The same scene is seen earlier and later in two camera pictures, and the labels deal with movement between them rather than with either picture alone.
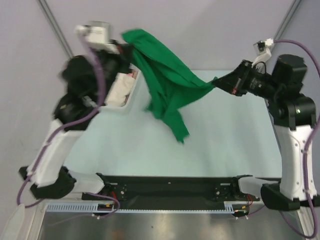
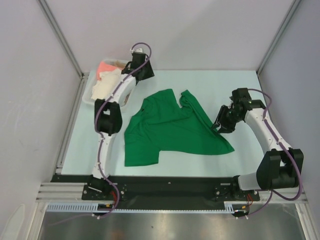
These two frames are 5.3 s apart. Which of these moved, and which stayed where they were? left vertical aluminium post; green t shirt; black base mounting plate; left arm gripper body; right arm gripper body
Moved: green t shirt; left arm gripper body; right arm gripper body
Stayed: black base mounting plate; left vertical aluminium post
